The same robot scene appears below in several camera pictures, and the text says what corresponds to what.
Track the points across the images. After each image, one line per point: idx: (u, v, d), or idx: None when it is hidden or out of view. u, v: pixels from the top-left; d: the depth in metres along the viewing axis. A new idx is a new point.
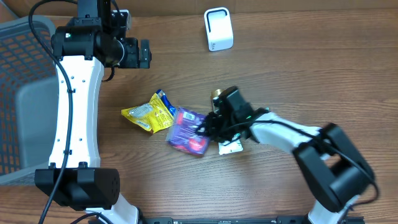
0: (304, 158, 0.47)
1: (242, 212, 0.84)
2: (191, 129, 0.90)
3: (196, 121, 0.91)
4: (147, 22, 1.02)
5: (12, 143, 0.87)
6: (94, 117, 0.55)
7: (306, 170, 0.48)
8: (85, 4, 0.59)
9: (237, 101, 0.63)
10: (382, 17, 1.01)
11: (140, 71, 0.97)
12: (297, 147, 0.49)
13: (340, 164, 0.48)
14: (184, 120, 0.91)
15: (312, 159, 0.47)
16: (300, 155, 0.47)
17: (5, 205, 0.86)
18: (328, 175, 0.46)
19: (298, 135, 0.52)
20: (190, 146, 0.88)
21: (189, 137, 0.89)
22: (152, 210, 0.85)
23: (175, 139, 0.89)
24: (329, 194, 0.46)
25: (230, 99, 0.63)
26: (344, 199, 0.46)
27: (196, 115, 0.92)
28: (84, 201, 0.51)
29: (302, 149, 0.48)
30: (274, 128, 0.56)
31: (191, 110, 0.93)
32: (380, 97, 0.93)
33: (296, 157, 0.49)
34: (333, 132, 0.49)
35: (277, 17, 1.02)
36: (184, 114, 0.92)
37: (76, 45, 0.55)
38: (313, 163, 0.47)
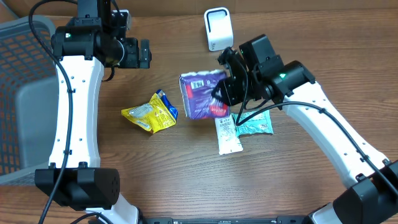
0: (363, 201, 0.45)
1: (242, 212, 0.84)
2: (207, 94, 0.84)
3: (209, 85, 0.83)
4: (148, 22, 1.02)
5: (12, 143, 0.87)
6: (94, 117, 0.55)
7: (352, 203, 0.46)
8: (85, 4, 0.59)
9: (263, 46, 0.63)
10: (382, 17, 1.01)
11: (140, 71, 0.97)
12: (359, 182, 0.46)
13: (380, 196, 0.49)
14: (194, 91, 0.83)
15: (369, 201, 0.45)
16: (360, 196, 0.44)
17: (5, 205, 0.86)
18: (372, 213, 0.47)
19: (356, 154, 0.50)
20: (214, 114, 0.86)
21: (209, 106, 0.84)
22: (152, 210, 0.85)
23: (194, 114, 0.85)
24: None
25: (255, 43, 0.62)
26: None
27: (206, 79, 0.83)
28: (85, 201, 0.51)
29: (365, 191, 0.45)
30: (321, 121, 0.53)
31: (194, 76, 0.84)
32: (380, 97, 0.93)
33: (352, 191, 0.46)
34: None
35: (277, 17, 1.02)
36: (191, 85, 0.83)
37: (77, 45, 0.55)
38: (367, 205, 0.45)
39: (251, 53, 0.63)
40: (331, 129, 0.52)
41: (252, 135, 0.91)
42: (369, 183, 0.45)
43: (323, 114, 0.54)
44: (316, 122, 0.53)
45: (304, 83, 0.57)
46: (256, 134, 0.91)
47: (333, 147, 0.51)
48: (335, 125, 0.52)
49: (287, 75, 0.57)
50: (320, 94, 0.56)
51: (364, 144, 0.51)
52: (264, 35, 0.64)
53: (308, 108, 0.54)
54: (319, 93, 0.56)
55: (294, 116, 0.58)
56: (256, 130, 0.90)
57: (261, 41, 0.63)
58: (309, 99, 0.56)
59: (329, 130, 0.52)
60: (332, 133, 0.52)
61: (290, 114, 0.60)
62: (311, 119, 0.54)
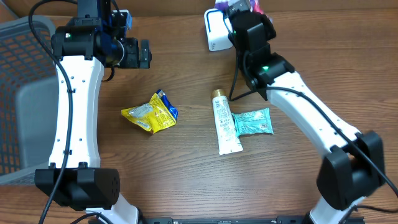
0: (337, 168, 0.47)
1: (242, 211, 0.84)
2: None
3: None
4: (148, 22, 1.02)
5: (12, 144, 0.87)
6: (94, 117, 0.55)
7: (330, 175, 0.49)
8: (85, 4, 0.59)
9: (257, 36, 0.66)
10: (382, 17, 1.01)
11: (140, 71, 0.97)
12: (332, 152, 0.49)
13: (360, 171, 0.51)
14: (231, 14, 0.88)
15: (343, 170, 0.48)
16: (334, 163, 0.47)
17: (5, 205, 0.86)
18: (351, 186, 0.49)
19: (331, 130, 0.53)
20: None
21: None
22: (152, 210, 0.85)
23: None
24: (342, 199, 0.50)
25: (250, 33, 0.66)
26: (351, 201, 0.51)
27: None
28: (84, 201, 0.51)
29: (338, 158, 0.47)
30: (298, 102, 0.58)
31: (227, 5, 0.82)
32: (380, 97, 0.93)
33: (326, 162, 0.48)
34: (371, 142, 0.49)
35: (277, 17, 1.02)
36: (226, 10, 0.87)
37: (76, 45, 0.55)
38: (343, 174, 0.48)
39: (245, 38, 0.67)
40: (308, 109, 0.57)
41: (252, 136, 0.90)
42: (342, 153, 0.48)
43: (300, 98, 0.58)
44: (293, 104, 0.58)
45: (285, 73, 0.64)
46: (256, 134, 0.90)
47: (309, 125, 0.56)
48: (311, 106, 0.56)
49: (272, 71, 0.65)
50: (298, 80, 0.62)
51: (339, 121, 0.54)
52: (260, 23, 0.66)
53: (287, 94, 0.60)
54: (296, 81, 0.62)
55: (277, 101, 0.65)
56: (256, 130, 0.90)
57: (256, 30, 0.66)
58: (289, 86, 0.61)
59: (305, 111, 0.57)
60: (308, 112, 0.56)
61: (273, 103, 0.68)
62: (290, 102, 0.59)
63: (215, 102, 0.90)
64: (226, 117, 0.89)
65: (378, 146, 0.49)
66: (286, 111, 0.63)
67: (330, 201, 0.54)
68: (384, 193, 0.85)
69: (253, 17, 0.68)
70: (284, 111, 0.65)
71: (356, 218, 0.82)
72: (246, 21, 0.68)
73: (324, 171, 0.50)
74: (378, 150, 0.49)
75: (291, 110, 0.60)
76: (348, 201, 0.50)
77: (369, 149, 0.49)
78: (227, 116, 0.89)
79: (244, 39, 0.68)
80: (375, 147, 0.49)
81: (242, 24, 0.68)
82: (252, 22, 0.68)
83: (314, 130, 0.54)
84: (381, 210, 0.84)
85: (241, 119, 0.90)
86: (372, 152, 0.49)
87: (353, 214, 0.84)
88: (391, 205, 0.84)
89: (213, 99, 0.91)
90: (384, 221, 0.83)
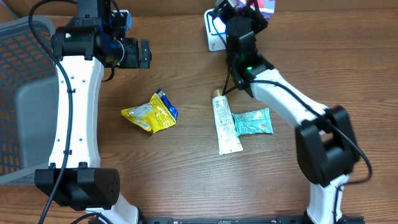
0: (306, 137, 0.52)
1: (242, 211, 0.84)
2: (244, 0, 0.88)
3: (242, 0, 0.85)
4: (147, 22, 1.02)
5: (12, 143, 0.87)
6: (94, 117, 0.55)
7: (303, 147, 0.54)
8: (85, 4, 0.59)
9: (249, 43, 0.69)
10: (382, 17, 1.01)
11: (140, 71, 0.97)
12: (300, 125, 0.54)
13: (334, 145, 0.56)
14: None
15: (313, 140, 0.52)
16: (303, 134, 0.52)
17: (5, 205, 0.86)
18: (324, 156, 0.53)
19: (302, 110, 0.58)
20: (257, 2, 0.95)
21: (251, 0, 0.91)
22: (152, 210, 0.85)
23: None
24: (318, 170, 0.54)
25: (242, 41, 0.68)
26: (328, 175, 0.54)
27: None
28: (84, 201, 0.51)
29: (306, 129, 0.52)
30: (276, 91, 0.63)
31: None
32: (380, 97, 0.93)
33: (298, 134, 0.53)
34: (337, 114, 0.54)
35: (277, 17, 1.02)
36: None
37: (76, 45, 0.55)
38: (313, 143, 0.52)
39: (237, 44, 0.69)
40: (283, 94, 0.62)
41: (252, 135, 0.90)
42: (311, 124, 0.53)
43: (277, 86, 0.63)
44: (271, 92, 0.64)
45: (265, 70, 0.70)
46: (256, 134, 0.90)
47: (285, 108, 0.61)
48: (285, 91, 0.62)
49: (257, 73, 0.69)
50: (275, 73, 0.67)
51: (310, 101, 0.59)
52: (251, 30, 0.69)
53: (267, 85, 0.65)
54: (275, 74, 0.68)
55: (260, 95, 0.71)
56: (256, 130, 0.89)
57: (248, 37, 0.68)
58: (270, 78, 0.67)
59: (282, 96, 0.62)
60: (283, 98, 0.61)
61: (259, 99, 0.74)
62: (269, 92, 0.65)
63: (215, 102, 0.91)
64: (226, 117, 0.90)
65: (344, 119, 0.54)
66: (268, 103, 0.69)
67: (311, 177, 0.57)
68: (384, 193, 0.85)
69: (246, 23, 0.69)
70: (266, 102, 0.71)
71: (356, 218, 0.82)
72: (239, 27, 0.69)
73: (299, 143, 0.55)
74: (345, 122, 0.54)
75: (271, 99, 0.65)
76: (325, 173, 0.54)
77: (336, 121, 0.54)
78: (227, 116, 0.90)
79: (235, 43, 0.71)
80: (341, 119, 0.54)
81: (236, 30, 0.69)
82: (244, 27, 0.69)
83: (289, 112, 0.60)
84: (381, 209, 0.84)
85: (241, 119, 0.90)
86: (339, 122, 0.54)
87: (353, 214, 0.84)
88: (390, 205, 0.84)
89: (214, 99, 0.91)
90: (384, 221, 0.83)
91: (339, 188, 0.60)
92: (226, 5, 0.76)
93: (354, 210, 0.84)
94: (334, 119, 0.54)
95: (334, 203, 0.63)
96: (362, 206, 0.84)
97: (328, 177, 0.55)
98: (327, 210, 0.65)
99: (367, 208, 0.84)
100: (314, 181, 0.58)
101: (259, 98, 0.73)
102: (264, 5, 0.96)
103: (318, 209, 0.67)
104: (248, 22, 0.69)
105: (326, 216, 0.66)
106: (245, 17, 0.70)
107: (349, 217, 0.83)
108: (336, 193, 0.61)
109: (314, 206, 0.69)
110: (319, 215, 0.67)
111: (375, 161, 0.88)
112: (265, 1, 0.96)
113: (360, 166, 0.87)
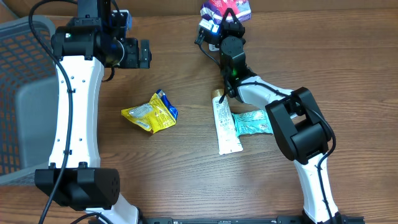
0: (273, 112, 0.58)
1: (242, 212, 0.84)
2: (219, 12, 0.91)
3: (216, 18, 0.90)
4: (147, 22, 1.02)
5: (12, 144, 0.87)
6: (94, 117, 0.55)
7: (275, 122, 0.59)
8: (85, 4, 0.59)
9: (240, 62, 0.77)
10: (382, 17, 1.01)
11: (140, 71, 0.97)
12: (270, 104, 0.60)
13: (306, 123, 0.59)
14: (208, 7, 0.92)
15: (280, 114, 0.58)
16: (271, 109, 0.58)
17: (5, 205, 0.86)
18: (293, 129, 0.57)
19: (273, 95, 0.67)
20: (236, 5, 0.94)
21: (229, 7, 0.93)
22: (152, 210, 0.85)
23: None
24: (290, 144, 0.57)
25: (235, 60, 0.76)
26: (301, 149, 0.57)
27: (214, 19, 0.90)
28: (84, 201, 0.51)
29: (273, 106, 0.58)
30: (255, 89, 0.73)
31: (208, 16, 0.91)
32: (380, 97, 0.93)
33: (268, 112, 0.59)
34: (302, 94, 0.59)
35: (277, 17, 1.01)
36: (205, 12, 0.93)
37: (76, 45, 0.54)
38: (280, 117, 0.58)
39: (230, 62, 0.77)
40: (260, 88, 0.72)
41: (252, 135, 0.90)
42: (279, 103, 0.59)
43: (257, 86, 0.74)
44: (252, 90, 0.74)
45: (253, 76, 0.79)
46: (256, 134, 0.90)
47: (262, 98, 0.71)
48: (262, 86, 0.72)
49: (244, 81, 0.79)
50: (252, 78, 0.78)
51: (281, 89, 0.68)
52: (242, 50, 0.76)
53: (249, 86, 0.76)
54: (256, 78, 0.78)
55: (245, 97, 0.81)
56: (256, 130, 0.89)
57: (241, 56, 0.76)
58: (253, 80, 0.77)
59: (260, 91, 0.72)
60: (260, 91, 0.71)
61: (247, 102, 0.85)
62: (250, 91, 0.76)
63: (215, 102, 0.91)
64: (226, 117, 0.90)
65: (309, 98, 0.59)
66: (252, 102, 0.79)
67: (289, 155, 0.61)
68: (384, 193, 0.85)
69: (237, 45, 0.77)
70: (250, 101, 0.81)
71: (356, 218, 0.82)
72: (230, 47, 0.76)
73: (271, 121, 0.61)
74: (310, 101, 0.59)
75: (253, 96, 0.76)
76: (297, 146, 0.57)
77: (301, 98, 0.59)
78: (227, 116, 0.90)
79: (227, 60, 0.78)
80: (306, 99, 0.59)
81: (229, 51, 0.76)
82: (237, 47, 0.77)
83: (265, 100, 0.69)
84: (381, 210, 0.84)
85: (240, 119, 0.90)
86: (304, 100, 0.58)
87: (353, 214, 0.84)
88: (390, 205, 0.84)
89: (214, 99, 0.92)
90: (384, 221, 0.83)
91: (320, 168, 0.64)
92: (204, 31, 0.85)
93: (354, 210, 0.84)
94: (298, 98, 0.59)
95: (321, 188, 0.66)
96: (363, 207, 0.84)
97: (301, 152, 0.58)
98: (317, 198, 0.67)
99: (368, 208, 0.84)
100: (293, 159, 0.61)
101: (246, 102, 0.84)
102: (239, 10, 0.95)
103: (310, 201, 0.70)
104: (239, 43, 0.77)
105: (321, 209, 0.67)
106: (235, 38, 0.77)
107: (349, 217, 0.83)
108: (318, 173, 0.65)
109: (308, 199, 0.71)
110: (313, 208, 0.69)
111: (375, 162, 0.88)
112: (239, 5, 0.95)
113: (360, 166, 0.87)
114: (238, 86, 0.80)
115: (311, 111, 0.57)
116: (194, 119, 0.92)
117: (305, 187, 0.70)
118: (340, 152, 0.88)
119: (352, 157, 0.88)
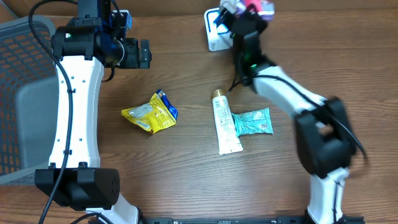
0: (303, 125, 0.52)
1: (242, 212, 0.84)
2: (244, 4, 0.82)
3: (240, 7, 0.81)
4: (147, 22, 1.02)
5: (12, 144, 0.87)
6: (94, 117, 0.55)
7: (302, 135, 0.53)
8: (85, 4, 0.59)
9: (254, 44, 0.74)
10: (382, 17, 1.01)
11: (140, 71, 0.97)
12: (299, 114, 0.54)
13: (332, 137, 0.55)
14: None
15: (310, 127, 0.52)
16: (301, 122, 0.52)
17: (5, 205, 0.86)
18: (319, 145, 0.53)
19: (300, 100, 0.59)
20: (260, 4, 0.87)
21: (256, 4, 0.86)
22: (152, 210, 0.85)
23: None
24: (314, 160, 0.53)
25: (247, 41, 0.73)
26: (325, 165, 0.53)
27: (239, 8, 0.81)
28: (84, 201, 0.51)
29: (304, 117, 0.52)
30: (277, 86, 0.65)
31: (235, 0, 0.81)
32: (380, 97, 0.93)
33: (296, 122, 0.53)
34: (336, 107, 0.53)
35: (277, 17, 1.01)
36: None
37: (76, 45, 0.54)
38: (309, 130, 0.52)
39: (243, 43, 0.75)
40: (285, 88, 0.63)
41: (253, 135, 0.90)
42: (310, 114, 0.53)
43: (278, 81, 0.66)
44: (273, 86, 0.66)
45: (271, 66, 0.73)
46: (257, 134, 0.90)
47: (284, 100, 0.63)
48: (286, 84, 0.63)
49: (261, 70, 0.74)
50: (278, 71, 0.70)
51: (309, 93, 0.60)
52: (255, 31, 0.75)
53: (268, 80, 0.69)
54: (276, 71, 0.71)
55: (262, 89, 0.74)
56: (256, 130, 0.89)
57: (254, 38, 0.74)
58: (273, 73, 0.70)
59: (282, 89, 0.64)
60: (284, 91, 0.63)
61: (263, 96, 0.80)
62: (270, 86, 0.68)
63: (215, 102, 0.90)
64: (226, 117, 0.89)
65: (342, 112, 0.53)
66: (271, 98, 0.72)
67: (310, 168, 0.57)
68: (384, 192, 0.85)
69: (252, 26, 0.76)
70: (267, 96, 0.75)
71: (357, 218, 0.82)
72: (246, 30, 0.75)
73: (296, 131, 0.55)
74: (342, 116, 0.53)
75: (272, 93, 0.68)
76: (321, 162, 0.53)
77: (333, 111, 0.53)
78: (227, 116, 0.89)
79: (241, 42, 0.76)
80: (339, 112, 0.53)
81: (240, 30, 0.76)
82: (250, 28, 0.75)
83: (288, 102, 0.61)
84: (382, 210, 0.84)
85: (241, 119, 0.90)
86: (337, 114, 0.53)
87: (354, 214, 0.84)
88: (391, 205, 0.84)
89: (213, 99, 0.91)
90: (384, 221, 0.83)
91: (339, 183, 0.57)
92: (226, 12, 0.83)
93: (355, 210, 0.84)
94: (331, 110, 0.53)
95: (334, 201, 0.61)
96: (363, 206, 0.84)
97: (326, 168, 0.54)
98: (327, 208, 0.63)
99: (368, 208, 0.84)
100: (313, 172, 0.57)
101: (263, 94, 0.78)
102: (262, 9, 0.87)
103: (317, 206, 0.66)
104: (253, 25, 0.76)
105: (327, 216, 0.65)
106: (250, 20, 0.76)
107: (349, 216, 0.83)
108: (335, 188, 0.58)
109: (315, 203, 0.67)
110: (319, 213, 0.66)
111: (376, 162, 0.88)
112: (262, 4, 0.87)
113: None
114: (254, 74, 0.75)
115: (342, 127, 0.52)
116: (193, 118, 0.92)
117: (316, 195, 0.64)
118: None
119: None
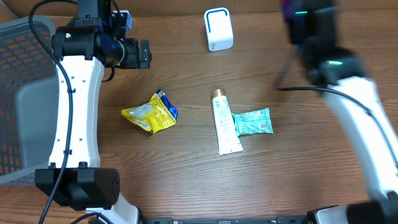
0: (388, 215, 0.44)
1: (242, 212, 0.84)
2: None
3: None
4: (147, 22, 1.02)
5: (12, 144, 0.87)
6: (94, 117, 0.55)
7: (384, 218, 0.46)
8: (85, 4, 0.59)
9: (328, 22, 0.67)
10: (382, 17, 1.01)
11: (140, 71, 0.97)
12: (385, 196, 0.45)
13: None
14: None
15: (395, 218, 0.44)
16: (387, 213, 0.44)
17: (5, 205, 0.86)
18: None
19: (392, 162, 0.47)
20: None
21: None
22: (152, 210, 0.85)
23: None
24: None
25: (321, 14, 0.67)
26: None
27: None
28: (84, 201, 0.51)
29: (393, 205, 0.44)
30: (362, 120, 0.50)
31: None
32: (380, 97, 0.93)
33: (381, 206, 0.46)
34: None
35: (277, 17, 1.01)
36: None
37: (77, 45, 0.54)
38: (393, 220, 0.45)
39: (315, 18, 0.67)
40: (371, 130, 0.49)
41: (252, 135, 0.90)
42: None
43: (367, 115, 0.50)
44: (356, 118, 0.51)
45: (353, 77, 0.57)
46: (256, 134, 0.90)
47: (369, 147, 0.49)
48: (375, 124, 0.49)
49: (334, 61, 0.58)
50: (372, 93, 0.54)
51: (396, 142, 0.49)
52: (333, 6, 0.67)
53: (354, 105, 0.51)
54: (367, 86, 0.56)
55: (329, 95, 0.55)
56: (256, 130, 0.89)
57: (328, 12, 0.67)
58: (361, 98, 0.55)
59: (368, 128, 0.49)
60: (372, 132, 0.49)
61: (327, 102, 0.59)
62: (351, 114, 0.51)
63: (215, 102, 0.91)
64: (226, 116, 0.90)
65: None
66: (343, 122, 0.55)
67: None
68: None
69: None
70: (337, 116, 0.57)
71: None
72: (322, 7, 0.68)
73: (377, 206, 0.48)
74: None
75: (344, 114, 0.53)
76: None
77: None
78: (227, 116, 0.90)
79: (311, 17, 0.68)
80: None
81: (327, 29, 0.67)
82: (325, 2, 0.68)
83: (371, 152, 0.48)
84: None
85: (240, 119, 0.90)
86: None
87: None
88: None
89: (213, 99, 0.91)
90: None
91: None
92: None
93: None
94: None
95: None
96: None
97: None
98: None
99: None
100: None
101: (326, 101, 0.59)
102: None
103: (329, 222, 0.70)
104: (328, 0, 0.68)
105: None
106: None
107: None
108: None
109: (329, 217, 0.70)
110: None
111: None
112: None
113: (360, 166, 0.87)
114: (323, 66, 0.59)
115: None
116: (193, 118, 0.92)
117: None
118: (339, 153, 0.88)
119: (351, 157, 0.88)
